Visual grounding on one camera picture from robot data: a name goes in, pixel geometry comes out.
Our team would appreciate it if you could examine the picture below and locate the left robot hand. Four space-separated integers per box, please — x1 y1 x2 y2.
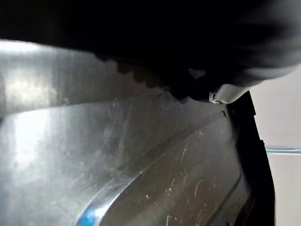
0 0 301 105

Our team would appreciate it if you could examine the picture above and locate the black plastic housing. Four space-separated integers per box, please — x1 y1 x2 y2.
0 39 276 226

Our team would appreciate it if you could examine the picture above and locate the pale blue cable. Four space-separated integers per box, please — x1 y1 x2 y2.
265 145 301 155

